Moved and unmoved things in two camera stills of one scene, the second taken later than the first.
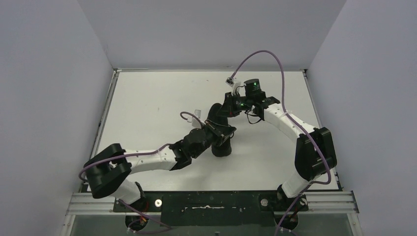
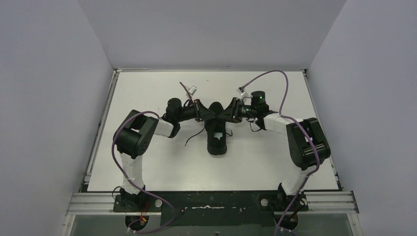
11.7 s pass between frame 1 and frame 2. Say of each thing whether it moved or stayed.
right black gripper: moved
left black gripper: moved
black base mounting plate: stayed
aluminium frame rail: stayed
